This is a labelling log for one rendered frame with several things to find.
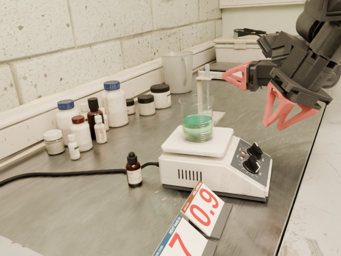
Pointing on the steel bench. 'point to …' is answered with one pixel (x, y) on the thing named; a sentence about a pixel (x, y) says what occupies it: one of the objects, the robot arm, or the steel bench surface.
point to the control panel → (237, 161)
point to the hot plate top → (219, 148)
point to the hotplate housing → (210, 174)
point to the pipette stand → (202, 93)
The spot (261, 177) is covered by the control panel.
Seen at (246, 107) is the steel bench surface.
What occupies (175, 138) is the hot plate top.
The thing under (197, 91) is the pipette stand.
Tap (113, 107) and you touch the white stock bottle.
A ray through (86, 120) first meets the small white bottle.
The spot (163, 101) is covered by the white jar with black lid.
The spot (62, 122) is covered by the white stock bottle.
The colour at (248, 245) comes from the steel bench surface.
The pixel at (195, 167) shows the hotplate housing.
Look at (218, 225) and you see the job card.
